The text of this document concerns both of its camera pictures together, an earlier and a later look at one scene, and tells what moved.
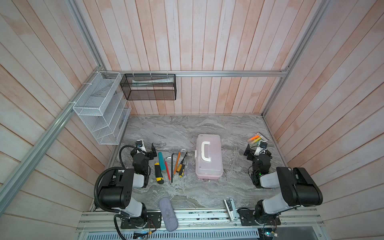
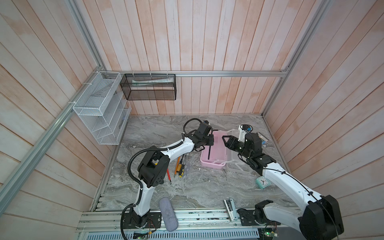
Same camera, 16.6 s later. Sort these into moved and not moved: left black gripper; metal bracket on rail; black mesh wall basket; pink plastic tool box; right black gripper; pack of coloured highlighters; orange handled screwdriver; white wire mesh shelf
Moved: left black gripper; pink plastic tool box; right black gripper
Not moved: black mesh wall basket; metal bracket on rail; white wire mesh shelf; pack of coloured highlighters; orange handled screwdriver
